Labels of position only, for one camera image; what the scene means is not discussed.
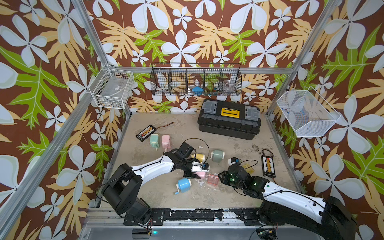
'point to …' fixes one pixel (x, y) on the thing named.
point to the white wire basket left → (112, 89)
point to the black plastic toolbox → (232, 118)
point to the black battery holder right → (268, 166)
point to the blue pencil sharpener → (183, 185)
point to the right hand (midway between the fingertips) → (216, 175)
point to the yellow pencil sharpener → (201, 157)
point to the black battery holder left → (146, 133)
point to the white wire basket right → (307, 114)
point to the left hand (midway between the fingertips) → (200, 168)
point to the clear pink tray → (213, 179)
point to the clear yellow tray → (248, 168)
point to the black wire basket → (193, 79)
